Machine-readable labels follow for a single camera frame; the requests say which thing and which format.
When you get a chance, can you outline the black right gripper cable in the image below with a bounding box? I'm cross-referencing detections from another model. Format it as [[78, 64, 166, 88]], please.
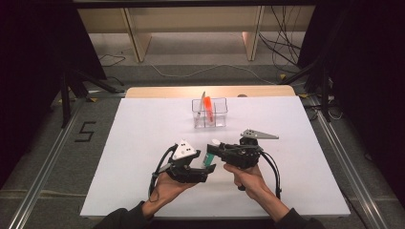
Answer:
[[259, 151, 283, 200]]

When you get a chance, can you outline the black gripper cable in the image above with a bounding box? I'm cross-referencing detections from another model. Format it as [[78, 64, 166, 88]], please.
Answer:
[[147, 143, 180, 203], [259, 151, 283, 200]]

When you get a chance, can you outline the dark curtain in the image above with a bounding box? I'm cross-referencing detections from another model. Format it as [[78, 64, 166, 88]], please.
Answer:
[[297, 0, 405, 208], [0, 0, 108, 189]]

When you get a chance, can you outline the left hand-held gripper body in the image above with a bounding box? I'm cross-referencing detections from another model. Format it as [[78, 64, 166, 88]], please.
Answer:
[[165, 138, 208, 184]]

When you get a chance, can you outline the translucent white pen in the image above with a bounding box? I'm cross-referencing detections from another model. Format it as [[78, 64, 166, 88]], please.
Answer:
[[194, 91, 207, 125]]

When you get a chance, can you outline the black metal stand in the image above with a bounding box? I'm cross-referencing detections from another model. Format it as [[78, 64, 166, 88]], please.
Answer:
[[58, 68, 126, 129], [280, 53, 332, 115]]

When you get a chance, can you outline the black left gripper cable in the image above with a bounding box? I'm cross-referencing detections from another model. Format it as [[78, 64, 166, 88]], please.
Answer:
[[147, 143, 180, 203]]

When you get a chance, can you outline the white floor cable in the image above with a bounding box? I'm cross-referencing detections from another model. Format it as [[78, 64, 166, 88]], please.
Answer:
[[149, 63, 275, 86]]

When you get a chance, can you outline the beige wooden shelf unit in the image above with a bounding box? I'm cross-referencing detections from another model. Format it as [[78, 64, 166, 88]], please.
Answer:
[[77, 5, 316, 63]]

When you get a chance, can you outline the bundle of black cables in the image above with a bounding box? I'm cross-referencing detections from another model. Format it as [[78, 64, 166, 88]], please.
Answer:
[[257, 6, 307, 68]]

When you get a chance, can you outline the light wooden table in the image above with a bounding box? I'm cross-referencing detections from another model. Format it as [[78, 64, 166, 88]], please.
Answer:
[[125, 85, 297, 99]]

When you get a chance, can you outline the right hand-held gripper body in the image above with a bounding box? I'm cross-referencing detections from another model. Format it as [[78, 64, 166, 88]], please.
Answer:
[[219, 128, 280, 170]]

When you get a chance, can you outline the thin black floor cable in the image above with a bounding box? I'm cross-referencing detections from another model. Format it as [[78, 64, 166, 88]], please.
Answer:
[[98, 53, 127, 68]]

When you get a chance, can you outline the clear acrylic organizer box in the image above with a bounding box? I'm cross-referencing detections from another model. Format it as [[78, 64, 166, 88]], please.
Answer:
[[191, 97, 229, 129]]

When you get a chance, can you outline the green and white glue stick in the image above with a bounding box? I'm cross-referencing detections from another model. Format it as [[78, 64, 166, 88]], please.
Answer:
[[202, 138, 222, 169]]

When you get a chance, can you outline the aluminium floor rail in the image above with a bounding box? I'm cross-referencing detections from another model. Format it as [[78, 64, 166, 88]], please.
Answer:
[[309, 94, 388, 229], [8, 94, 84, 229]]

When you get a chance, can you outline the person's right hand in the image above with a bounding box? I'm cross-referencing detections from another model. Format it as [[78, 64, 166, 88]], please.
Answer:
[[224, 164, 271, 201]]

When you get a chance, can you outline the person's left hand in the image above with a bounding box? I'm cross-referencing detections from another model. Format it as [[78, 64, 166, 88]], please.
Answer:
[[142, 173, 197, 211]]

